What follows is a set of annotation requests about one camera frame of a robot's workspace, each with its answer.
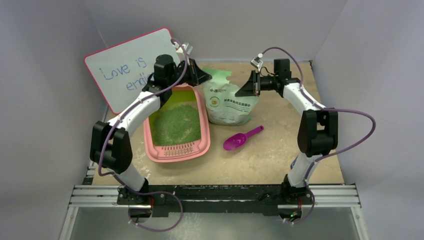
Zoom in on whiteboard with pink frame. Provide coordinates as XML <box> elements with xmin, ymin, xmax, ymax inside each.
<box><xmin>83</xmin><ymin>27</ymin><xmax>180</xmax><ymax>114</ymax></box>

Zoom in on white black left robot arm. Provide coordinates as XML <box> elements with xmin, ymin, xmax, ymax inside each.
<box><xmin>89</xmin><ymin>54</ymin><xmax>212</xmax><ymax>205</ymax></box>

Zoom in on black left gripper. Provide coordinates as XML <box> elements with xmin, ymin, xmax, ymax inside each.
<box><xmin>167</xmin><ymin>58</ymin><xmax>211</xmax><ymax>88</ymax></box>

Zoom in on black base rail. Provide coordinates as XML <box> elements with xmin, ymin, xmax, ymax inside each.
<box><xmin>117</xmin><ymin>183</ymin><xmax>313</xmax><ymax>219</ymax></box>

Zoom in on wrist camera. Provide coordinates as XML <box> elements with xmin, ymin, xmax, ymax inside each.
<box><xmin>174</xmin><ymin>42</ymin><xmax>193</xmax><ymax>61</ymax></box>
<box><xmin>250</xmin><ymin>53</ymin><xmax>264</xmax><ymax>71</ymax></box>

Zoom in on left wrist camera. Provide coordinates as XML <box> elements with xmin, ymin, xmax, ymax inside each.
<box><xmin>174</xmin><ymin>42</ymin><xmax>193</xmax><ymax>61</ymax></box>

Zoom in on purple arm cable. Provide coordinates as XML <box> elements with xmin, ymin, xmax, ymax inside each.
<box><xmin>97</xmin><ymin>38</ymin><xmax>190</xmax><ymax>178</ymax></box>
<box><xmin>259</xmin><ymin>46</ymin><xmax>377</xmax><ymax>186</ymax></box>

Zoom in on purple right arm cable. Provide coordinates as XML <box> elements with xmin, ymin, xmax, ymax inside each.
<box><xmin>259</xmin><ymin>46</ymin><xmax>377</xmax><ymax>186</ymax></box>

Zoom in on purple plastic scoop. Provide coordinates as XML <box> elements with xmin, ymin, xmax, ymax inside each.
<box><xmin>222</xmin><ymin>125</ymin><xmax>264</xmax><ymax>151</ymax></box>

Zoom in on green litter bag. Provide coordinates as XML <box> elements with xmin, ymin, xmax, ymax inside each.
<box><xmin>202</xmin><ymin>67</ymin><xmax>259</xmax><ymax>126</ymax></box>

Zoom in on green fresh litter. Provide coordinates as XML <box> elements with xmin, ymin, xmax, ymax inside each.
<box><xmin>151</xmin><ymin>103</ymin><xmax>201</xmax><ymax>147</ymax></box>

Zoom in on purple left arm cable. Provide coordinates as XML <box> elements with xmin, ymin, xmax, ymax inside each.
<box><xmin>97</xmin><ymin>38</ymin><xmax>190</xmax><ymax>178</ymax></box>

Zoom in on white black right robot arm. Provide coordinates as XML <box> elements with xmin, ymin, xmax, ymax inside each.
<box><xmin>235</xmin><ymin>57</ymin><xmax>339</xmax><ymax>204</ymax></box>

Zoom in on aluminium frame rails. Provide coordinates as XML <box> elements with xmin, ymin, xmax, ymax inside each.
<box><xmin>68</xmin><ymin>162</ymin><xmax>150</xmax><ymax>209</ymax></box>

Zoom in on pink green litter box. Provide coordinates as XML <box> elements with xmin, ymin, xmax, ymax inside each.
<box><xmin>143</xmin><ymin>84</ymin><xmax>211</xmax><ymax>163</ymax></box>

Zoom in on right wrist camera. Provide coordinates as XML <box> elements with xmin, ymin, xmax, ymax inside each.
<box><xmin>250</xmin><ymin>53</ymin><xmax>264</xmax><ymax>71</ymax></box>

